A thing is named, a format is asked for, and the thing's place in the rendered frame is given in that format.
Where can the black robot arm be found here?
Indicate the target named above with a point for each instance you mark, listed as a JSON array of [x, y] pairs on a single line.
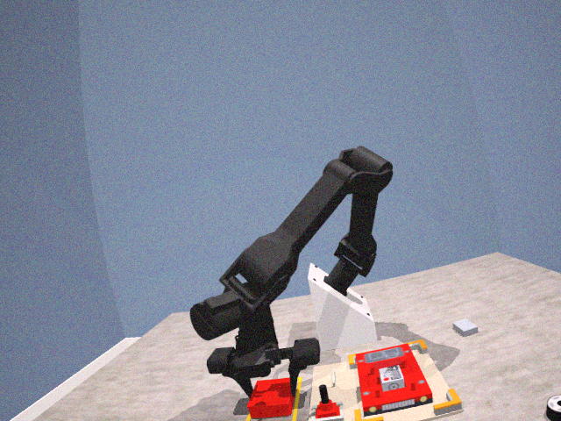
[[271, 260]]

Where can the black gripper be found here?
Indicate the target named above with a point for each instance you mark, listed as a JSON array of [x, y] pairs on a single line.
[[305, 352]]

